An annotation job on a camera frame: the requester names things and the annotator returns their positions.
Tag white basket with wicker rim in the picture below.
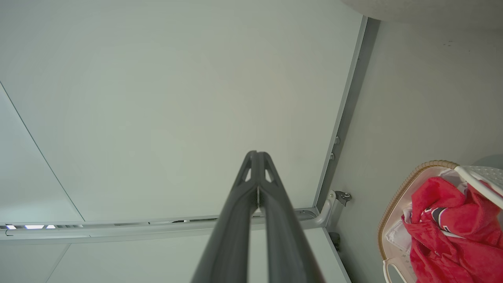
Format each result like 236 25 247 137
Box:
377 160 503 283

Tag white cloth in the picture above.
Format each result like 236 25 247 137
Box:
386 204 413 254

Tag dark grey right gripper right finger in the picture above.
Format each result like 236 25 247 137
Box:
258 151 323 283

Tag red jersey shirt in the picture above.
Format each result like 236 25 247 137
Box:
401 177 503 283

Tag small black caster wheel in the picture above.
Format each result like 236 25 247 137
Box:
334 190 352 207

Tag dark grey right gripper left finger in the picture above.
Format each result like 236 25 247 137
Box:
191 151 259 283

